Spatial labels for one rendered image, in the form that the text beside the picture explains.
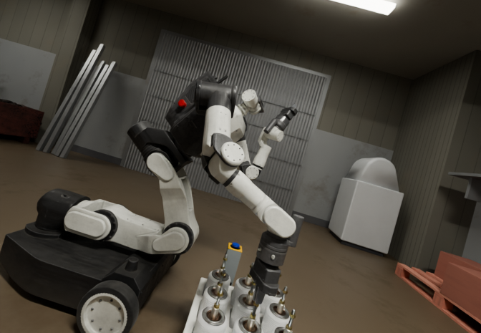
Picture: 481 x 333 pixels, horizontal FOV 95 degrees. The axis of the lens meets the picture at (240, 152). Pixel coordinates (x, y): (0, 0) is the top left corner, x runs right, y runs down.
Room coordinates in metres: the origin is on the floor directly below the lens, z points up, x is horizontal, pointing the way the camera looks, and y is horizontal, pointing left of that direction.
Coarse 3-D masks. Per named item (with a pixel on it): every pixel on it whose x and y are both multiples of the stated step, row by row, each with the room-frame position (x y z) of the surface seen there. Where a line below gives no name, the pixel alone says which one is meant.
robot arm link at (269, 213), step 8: (264, 200) 0.66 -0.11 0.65; (256, 208) 0.66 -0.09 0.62; (264, 208) 0.64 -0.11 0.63; (272, 208) 0.64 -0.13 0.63; (280, 208) 0.64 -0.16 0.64; (264, 216) 0.64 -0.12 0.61; (272, 216) 0.64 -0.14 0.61; (280, 216) 0.64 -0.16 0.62; (288, 216) 0.64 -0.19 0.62; (272, 224) 0.64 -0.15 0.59; (280, 224) 0.64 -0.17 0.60; (288, 224) 0.64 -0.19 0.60; (280, 232) 0.64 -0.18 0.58; (288, 232) 0.64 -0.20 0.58
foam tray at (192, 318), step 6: (204, 282) 0.98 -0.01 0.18; (198, 288) 0.93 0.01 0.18; (204, 288) 0.98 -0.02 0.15; (228, 288) 0.99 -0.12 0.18; (198, 294) 0.89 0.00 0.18; (228, 294) 0.94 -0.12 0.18; (198, 300) 0.85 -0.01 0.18; (192, 306) 0.82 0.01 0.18; (198, 306) 0.82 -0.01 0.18; (228, 306) 0.87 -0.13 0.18; (192, 312) 0.78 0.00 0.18; (228, 312) 0.84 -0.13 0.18; (192, 318) 0.76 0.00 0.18; (228, 318) 0.81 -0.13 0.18; (258, 318) 0.85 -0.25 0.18; (186, 324) 0.73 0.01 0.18; (192, 324) 0.73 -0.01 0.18; (228, 324) 0.78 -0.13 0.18; (186, 330) 0.70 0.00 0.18; (192, 330) 0.71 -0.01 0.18; (228, 330) 0.75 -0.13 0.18
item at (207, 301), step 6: (204, 294) 0.80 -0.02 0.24; (204, 300) 0.79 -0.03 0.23; (210, 300) 0.77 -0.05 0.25; (216, 300) 0.78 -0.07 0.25; (222, 300) 0.78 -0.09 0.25; (228, 300) 0.81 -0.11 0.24; (204, 306) 0.78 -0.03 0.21; (210, 306) 0.77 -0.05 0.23; (222, 306) 0.78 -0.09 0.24; (198, 312) 0.80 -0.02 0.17
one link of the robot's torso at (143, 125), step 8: (136, 128) 1.00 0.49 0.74; (144, 128) 1.01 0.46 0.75; (152, 128) 0.99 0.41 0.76; (136, 136) 1.00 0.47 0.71; (144, 136) 0.99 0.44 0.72; (152, 136) 0.99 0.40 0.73; (160, 136) 0.99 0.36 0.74; (168, 136) 0.99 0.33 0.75; (136, 144) 1.02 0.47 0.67; (144, 144) 1.00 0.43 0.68; (152, 144) 1.00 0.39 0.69; (160, 144) 0.99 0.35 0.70; (168, 144) 0.99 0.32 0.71; (176, 144) 1.00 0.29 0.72; (144, 152) 1.00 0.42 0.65; (176, 152) 0.99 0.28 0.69; (184, 160) 0.98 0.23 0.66; (192, 160) 1.09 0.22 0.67; (176, 168) 1.02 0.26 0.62
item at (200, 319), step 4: (204, 308) 0.72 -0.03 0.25; (200, 312) 0.70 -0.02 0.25; (200, 316) 0.69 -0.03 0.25; (196, 320) 0.70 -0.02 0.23; (200, 320) 0.67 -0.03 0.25; (204, 320) 0.67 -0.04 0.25; (196, 324) 0.68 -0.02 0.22; (200, 324) 0.66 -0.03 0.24; (204, 324) 0.66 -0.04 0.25; (208, 324) 0.66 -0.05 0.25; (224, 324) 0.68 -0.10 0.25; (196, 328) 0.67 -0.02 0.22; (200, 328) 0.66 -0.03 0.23; (204, 328) 0.66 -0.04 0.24; (208, 328) 0.65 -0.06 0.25; (212, 328) 0.65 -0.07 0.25; (216, 328) 0.66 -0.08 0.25; (220, 328) 0.66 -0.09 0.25; (224, 328) 0.67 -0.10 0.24; (196, 332) 0.67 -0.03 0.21; (200, 332) 0.66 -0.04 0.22; (204, 332) 0.65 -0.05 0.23; (208, 332) 0.65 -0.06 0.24; (212, 332) 0.65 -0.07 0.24; (216, 332) 0.66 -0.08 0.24; (220, 332) 0.66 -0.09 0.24; (224, 332) 0.68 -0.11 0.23
